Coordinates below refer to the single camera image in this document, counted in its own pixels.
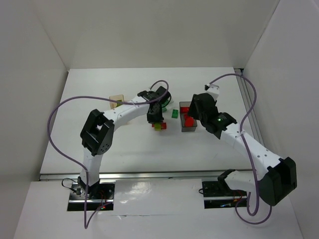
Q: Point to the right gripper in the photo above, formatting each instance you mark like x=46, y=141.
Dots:
x=192, y=106

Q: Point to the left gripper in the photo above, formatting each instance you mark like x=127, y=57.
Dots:
x=155, y=117

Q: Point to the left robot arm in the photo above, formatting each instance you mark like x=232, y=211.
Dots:
x=98, y=131

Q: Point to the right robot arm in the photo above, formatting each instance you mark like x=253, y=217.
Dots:
x=275, y=177

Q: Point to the red legos in grey bin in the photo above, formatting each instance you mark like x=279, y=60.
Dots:
x=186, y=120

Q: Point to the lime lego on stack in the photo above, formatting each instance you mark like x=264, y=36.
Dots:
x=157, y=126

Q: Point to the red curved lego brick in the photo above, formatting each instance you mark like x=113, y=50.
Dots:
x=163, y=125

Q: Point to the clear transparent container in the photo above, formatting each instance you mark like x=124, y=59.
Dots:
x=165, y=107

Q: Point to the green sloped lego brick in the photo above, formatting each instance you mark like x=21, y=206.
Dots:
x=174, y=114

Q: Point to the grey transparent container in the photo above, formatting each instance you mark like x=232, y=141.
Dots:
x=184, y=129

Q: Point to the orange transparent container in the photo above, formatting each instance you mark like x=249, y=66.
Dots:
x=116, y=100

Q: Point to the aluminium rail right side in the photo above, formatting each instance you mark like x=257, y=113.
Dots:
x=250, y=124

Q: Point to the aluminium rail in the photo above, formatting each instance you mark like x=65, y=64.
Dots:
x=139, y=175
x=250, y=124

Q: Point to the aluminium rail front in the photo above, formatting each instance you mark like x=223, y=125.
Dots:
x=139, y=175

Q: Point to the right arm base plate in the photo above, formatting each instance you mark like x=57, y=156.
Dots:
x=216, y=198

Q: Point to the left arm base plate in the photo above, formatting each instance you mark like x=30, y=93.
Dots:
x=103, y=197

